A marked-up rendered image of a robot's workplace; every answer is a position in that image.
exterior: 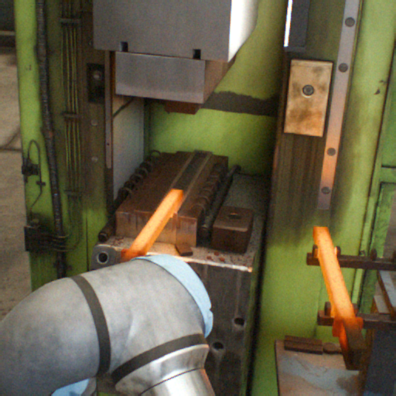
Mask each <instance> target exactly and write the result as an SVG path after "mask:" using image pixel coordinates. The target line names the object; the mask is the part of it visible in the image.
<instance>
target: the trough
mask: <svg viewBox="0 0 396 396"><path fill-rule="evenodd" d="M207 155H208V154H203V153H196V154H195V156H194V157H193V158H192V159H191V161H190V162H189V164H188V166H187V167H186V170H185V171H184V173H183V174H182V175H181V176H180V178H179V180H178V182H177V183H176V185H175V186H174V187H173V189H182V190H183V195H184V194H185V192H186V189H187V188H188V186H189V184H190V183H191V181H192V180H193V177H194V176H195V175H196V173H197V172H198V170H199V168H200V167H201V164H202V163H203V160H204V159H205V158H206V156H207Z"/></svg>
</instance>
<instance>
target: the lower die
mask: <svg viewBox="0 0 396 396"><path fill-rule="evenodd" d="M196 153H203V154H208V155H207V156H206V158H205V159H204V160H203V163H202V164H201V167H200V168H199V170H198V172H197V173H196V175H195V176H194V177H193V180H192V181H191V183H190V184H189V186H188V188H187V189H186V192H185V194H184V195H183V198H182V199H180V201H179V202H178V204H177V207H176V208H175V210H174V211H173V215H172V217H170V219H169V221H167V223H166V225H165V226H164V227H163V229H162V230H161V233H160V234H159V236H158V237H157V239H156V241H161V242H166V243H173V244H177V243H185V242H187V243H188V244H189V246H190V247H194V248H195V247H196V246H197V243H198V241H199V239H200V234H199V228H200V225H201V223H202V220H203V209H202V208H201V207H194V208H193V210H190V207H191V206H192V204H194V203H195V199H196V198H197V197H198V196H200V195H199V191H200V190H201V189H203V188H202V186H203V184H204V183H205V182H206V178H207V177H208V176H210V171H211V170H212V169H213V166H214V164H215V163H217V162H222V163H223V164H224V165H225V166H226V168H227V170H228V158H229V157H228V156H222V155H213V153H212V152H210V151H203V150H197V149H195V150H193V153H191V152H185V151H178V150H177V151H176V154H172V153H165V152H162V159H160V156H159V157H158V158H157V159H158V165H157V166H155V162H153V163H152V167H153V171H152V172H151V167H150V169H149V170H148V176H147V177H146V174H145V175H144V176H143V179H144V184H143V185H141V180H140V181H139V182H138V190H135V188H134V189H133V190H132V193H133V198H132V199H131V194H130V195H129V196H127V197H126V199H125V200H124V202H123V203H122V204H121V206H120V207H119V208H118V210H117V211H116V235H118V236H123V237H133V238H137V236H138V235H139V234H140V233H141V230H143V229H144V227H145V225H146V224H147V223H148V222H149V220H150V219H151V217H152V215H153V214H154V213H155V212H156V211H157V209H158V208H159V207H160V204H161V203H162V201H163V200H164V199H165V198H166V196H167V195H169V193H170V192H171V189H173V187H174V186H175V185H176V183H177V182H178V180H179V178H180V176H181V175H182V174H183V173H184V171H185V170H186V167H187V166H188V164H189V162H190V161H191V159H192V158H193V157H194V156H195V154H196ZM226 175H227V173H226ZM201 196H205V197H206V198H208V199H209V200H210V201H211V195H210V193H209V192H202V193H201ZM197 202H198V203H201V204H203V206H204V207H205V210H206V211H207V202H206V200H205V199H203V198H200V199H198V200H197Z"/></svg>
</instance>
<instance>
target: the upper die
mask: <svg viewBox="0 0 396 396"><path fill-rule="evenodd" d="M200 55H201V51H200V52H199V53H198V54H197V55H196V56H195V57H194V58H185V57H176V56H160V55H152V54H144V53H128V47H127V48H125V49H123V50H122V51H121V52H119V51H115V56H116V94H123V95H131V96H139V97H153V99H161V100H169V101H183V102H190V103H198V104H203V103H204V101H205V100H206V99H207V97H209V96H210V94H211V93H212V92H213V90H214V89H215V87H216V86H217V84H218V83H219V82H220V81H221V80H222V79H223V78H224V76H225V75H226V73H227V71H228V70H229V69H230V68H231V66H232V65H233V64H234V63H235V62H236V55H237V53H235V55H234V56H232V57H231V59H230V61H229V62H228V63H226V62H217V61H209V60H201V59H200Z"/></svg>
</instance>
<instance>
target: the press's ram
mask: <svg viewBox="0 0 396 396"><path fill-rule="evenodd" d="M93 14H94V48H95V49H96V50H110V51H119V52H121V51H122V50H124V49H125V48H127V47H128V53H144V54H152V55H160V56H176V57H185V58H194V57H195V56H196V55H197V54H198V53H199V52H200V51H201V55H200V59H201V60H209V61H217V62H226V63H228V62H229V61H230V59H231V57H232V56H234V55H235V53H236V52H237V51H238V50H239V49H240V48H241V45H242V44H243V43H244V41H245V40H246V39H248V37H249V36H250V35H251V33H252V32H253V31H254V29H255V28H256V27H257V17H258V0H93Z"/></svg>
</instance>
